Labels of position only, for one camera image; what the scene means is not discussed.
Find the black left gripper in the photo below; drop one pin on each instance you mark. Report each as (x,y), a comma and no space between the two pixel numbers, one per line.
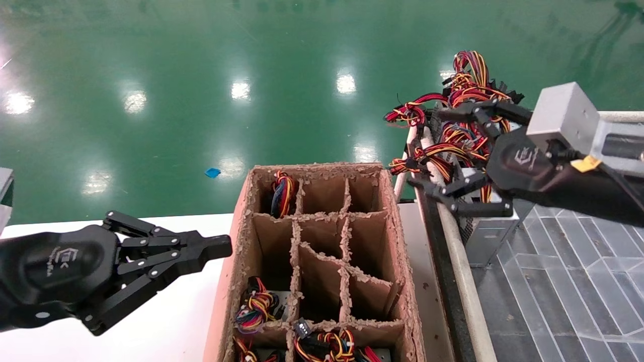
(60,271)

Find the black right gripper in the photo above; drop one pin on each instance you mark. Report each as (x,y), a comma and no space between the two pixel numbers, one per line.
(528,161)

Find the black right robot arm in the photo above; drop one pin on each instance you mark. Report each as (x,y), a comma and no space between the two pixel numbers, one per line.
(614,201)

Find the blue scrap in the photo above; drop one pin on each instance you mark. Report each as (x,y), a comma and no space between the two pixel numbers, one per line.
(213,173)

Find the yellow tape tag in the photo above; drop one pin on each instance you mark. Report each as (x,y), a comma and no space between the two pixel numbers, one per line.
(586,163)

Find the brown divided cardboard box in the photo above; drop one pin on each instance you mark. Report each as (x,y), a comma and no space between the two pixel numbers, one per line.
(322,236)

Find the grey metal block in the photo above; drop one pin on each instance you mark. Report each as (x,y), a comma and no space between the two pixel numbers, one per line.
(5,201)

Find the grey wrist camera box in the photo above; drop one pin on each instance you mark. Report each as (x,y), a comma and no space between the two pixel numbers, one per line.
(563,118)

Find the beige conveyor side rail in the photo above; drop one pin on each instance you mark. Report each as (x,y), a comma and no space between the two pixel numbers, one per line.
(465,281)

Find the white horizontal pipe rail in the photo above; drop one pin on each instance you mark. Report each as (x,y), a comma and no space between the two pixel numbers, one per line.
(624,117)

